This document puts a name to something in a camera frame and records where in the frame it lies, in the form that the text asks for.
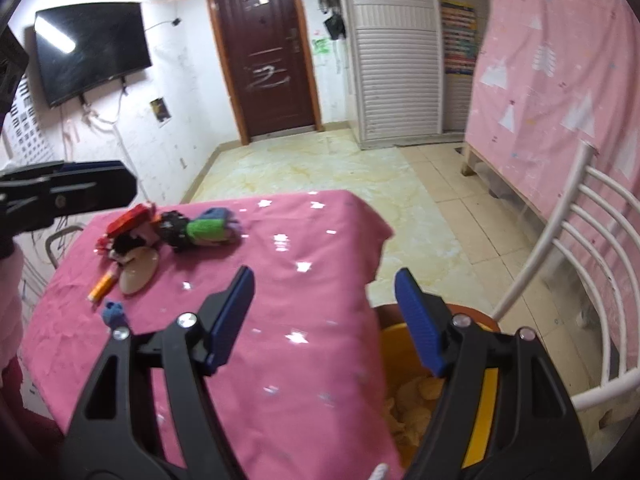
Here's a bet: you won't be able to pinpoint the colourful chart wall poster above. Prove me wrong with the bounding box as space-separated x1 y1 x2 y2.
440 0 479 77

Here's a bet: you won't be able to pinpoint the grey metal chair frame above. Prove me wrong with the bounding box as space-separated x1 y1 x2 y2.
44 224 86 267

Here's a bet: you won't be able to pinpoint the tangle of cables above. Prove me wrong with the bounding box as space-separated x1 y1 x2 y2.
19 230 57 321

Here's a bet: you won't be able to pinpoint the white patterned panel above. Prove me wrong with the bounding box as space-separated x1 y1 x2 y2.
6 79 57 167

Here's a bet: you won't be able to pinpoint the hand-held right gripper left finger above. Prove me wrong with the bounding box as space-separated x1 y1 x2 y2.
59 265 257 480

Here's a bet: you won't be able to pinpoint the orange thread spool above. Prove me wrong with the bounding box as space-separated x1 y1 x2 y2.
87 267 119 304

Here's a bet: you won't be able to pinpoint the black wall television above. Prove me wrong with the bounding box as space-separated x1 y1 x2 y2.
33 2 154 109

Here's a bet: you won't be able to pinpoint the wooden bed frame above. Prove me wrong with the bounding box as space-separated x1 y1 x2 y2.
460 141 551 223

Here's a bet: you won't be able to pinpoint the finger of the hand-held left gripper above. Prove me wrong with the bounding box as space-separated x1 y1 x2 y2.
0 160 139 235

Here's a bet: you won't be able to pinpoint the white wall cable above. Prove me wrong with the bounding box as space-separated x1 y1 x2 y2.
62 102 135 173

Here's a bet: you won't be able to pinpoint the pink starry tablecloth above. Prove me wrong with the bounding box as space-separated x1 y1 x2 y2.
19 190 407 480

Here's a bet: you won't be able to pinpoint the black hanging bags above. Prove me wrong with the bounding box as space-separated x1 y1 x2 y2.
312 0 349 42

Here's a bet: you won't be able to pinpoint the yellow plastic bin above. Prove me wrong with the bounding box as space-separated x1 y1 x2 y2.
371 302 502 480

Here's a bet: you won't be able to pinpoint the dark brown door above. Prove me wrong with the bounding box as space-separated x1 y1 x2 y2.
202 0 324 147

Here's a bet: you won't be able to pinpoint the white metal chair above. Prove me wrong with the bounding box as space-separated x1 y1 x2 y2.
491 139 640 412

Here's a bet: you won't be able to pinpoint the dark wall socket hole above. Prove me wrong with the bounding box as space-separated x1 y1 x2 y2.
149 97 174 125

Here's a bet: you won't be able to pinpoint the small blue fuzzy ball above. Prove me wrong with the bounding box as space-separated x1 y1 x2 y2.
102 301 127 329

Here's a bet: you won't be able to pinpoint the orange-red plastic block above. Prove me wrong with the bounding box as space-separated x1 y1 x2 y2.
107 204 157 237

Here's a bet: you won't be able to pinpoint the pile of pale scraps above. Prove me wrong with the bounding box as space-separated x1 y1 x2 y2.
386 374 447 458

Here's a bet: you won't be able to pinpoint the beige oval dish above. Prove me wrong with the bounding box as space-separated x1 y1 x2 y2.
119 247 162 297

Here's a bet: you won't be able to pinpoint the white louvered wardrobe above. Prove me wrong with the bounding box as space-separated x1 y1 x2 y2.
334 0 482 152

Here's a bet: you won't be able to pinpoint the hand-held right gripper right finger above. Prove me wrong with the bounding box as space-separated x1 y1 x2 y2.
394 268 594 480

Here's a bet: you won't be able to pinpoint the pile of small toys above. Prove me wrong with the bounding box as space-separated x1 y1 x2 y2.
95 227 162 262

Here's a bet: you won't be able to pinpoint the black crumpled item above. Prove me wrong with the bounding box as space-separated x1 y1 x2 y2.
159 210 195 252

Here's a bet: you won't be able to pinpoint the pink printed sheet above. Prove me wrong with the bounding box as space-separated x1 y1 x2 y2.
464 0 640 322

